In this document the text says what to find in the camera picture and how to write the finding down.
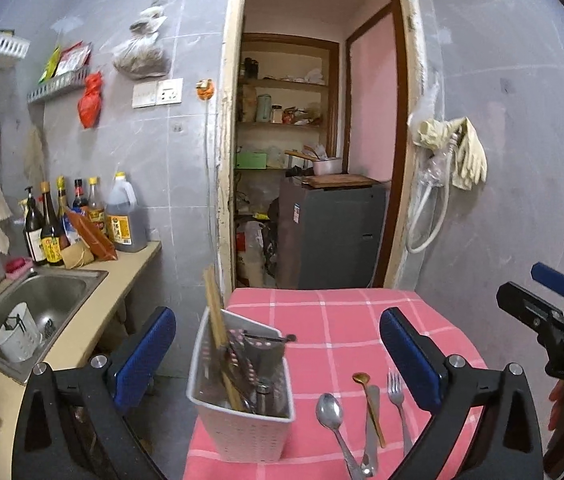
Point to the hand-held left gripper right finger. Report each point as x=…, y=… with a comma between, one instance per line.
x=412, y=360

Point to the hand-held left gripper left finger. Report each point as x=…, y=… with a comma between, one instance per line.
x=144, y=355

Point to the steel fork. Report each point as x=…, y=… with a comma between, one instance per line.
x=396, y=390

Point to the small gold spoon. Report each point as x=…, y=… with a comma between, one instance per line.
x=362, y=379

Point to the wooden chopstick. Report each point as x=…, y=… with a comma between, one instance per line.
x=221, y=330
x=214, y=310

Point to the steel spoon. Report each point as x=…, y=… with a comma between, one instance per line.
x=329, y=412

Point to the white perforated utensil basket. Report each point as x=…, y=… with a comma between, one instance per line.
x=242, y=435

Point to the beige kitchen counter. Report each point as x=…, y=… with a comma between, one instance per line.
x=126, y=280

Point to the pink plaid tablecloth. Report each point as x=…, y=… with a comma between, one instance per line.
x=332, y=320

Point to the steel kitchen sink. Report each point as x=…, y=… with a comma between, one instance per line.
x=56, y=295

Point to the tan paper packet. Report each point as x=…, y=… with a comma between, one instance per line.
x=77, y=256

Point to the brown packet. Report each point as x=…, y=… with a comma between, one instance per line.
x=91, y=237

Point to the white cup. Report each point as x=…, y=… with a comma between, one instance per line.
x=16, y=335

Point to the large dark oil jug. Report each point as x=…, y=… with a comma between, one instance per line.
x=125, y=220

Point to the grey refrigerator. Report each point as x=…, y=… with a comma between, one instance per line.
x=332, y=240

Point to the red and white plastic bag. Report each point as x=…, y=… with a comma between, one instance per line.
x=252, y=255

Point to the dark sauce bottle yellow label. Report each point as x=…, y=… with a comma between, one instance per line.
x=52, y=240

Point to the cream rubber glove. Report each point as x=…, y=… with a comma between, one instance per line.
x=432, y=132
x=469, y=155

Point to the pink sponge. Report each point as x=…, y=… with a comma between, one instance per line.
x=19, y=266

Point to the clear yellow-capped bottle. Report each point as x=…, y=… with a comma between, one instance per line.
x=95, y=205

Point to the dark pump bottle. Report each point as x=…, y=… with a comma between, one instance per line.
x=33, y=235

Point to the red-capped sauce bottle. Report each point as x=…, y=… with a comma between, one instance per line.
x=79, y=195

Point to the slim yellow-capped bottle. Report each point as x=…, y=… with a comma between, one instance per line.
x=62, y=195

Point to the wooden cutting board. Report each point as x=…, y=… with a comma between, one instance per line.
x=342, y=180

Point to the pink pot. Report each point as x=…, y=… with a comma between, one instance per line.
x=327, y=166

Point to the green box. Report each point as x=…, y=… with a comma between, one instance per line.
x=250, y=160

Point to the hanging tan cloth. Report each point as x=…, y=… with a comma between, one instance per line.
x=35, y=155

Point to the clear bag of dried goods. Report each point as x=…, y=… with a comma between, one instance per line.
x=141, y=57

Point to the wooden shelf unit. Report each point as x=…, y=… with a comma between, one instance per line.
x=287, y=82

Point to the seasoning packets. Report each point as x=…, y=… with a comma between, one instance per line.
x=69, y=60

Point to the door frame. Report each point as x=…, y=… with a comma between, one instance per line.
x=229, y=135

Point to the white wall switch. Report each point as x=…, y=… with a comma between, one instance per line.
x=144, y=96

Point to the white wall socket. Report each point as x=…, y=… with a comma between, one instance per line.
x=169, y=91

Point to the orange wall hook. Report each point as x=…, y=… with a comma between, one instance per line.
x=205, y=89

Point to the metal wall rack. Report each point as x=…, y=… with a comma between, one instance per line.
x=56, y=87

